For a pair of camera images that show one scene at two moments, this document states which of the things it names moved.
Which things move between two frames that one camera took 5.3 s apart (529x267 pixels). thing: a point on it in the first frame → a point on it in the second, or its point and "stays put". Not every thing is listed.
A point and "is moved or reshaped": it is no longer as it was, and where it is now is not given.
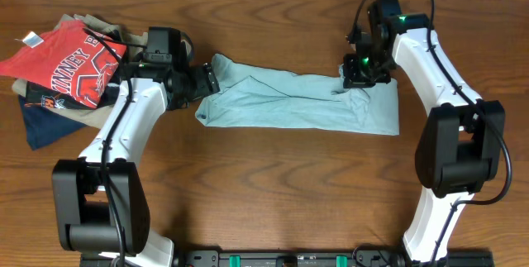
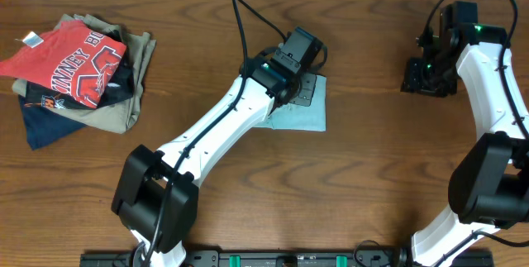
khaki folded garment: x=134 y=41 stays put
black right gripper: x=355 y=80 → x=413 y=83
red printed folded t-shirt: x=69 y=61 stays put
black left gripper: x=208 y=83 → x=310 y=85
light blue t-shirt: x=294 y=99 is moved or reshaped
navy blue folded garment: x=45 y=125 stays put
